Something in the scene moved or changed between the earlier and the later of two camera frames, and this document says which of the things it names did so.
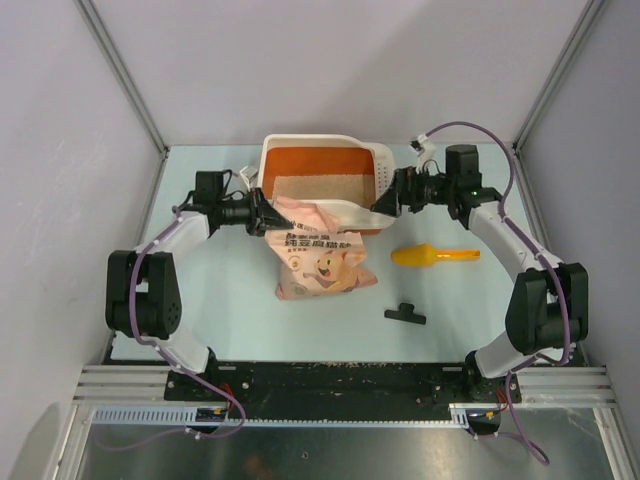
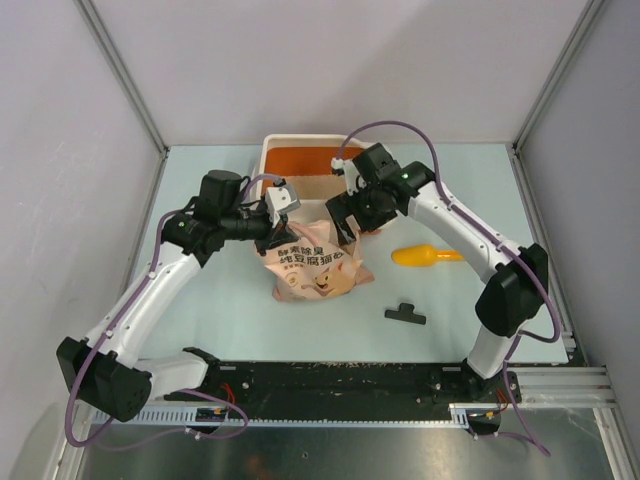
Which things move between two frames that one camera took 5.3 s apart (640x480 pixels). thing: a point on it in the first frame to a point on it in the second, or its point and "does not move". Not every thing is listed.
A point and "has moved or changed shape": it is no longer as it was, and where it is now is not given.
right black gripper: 403,191 to 344,206
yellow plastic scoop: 424,254 does not move
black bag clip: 406,313 does not move
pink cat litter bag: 321,254 has moved or changed shape
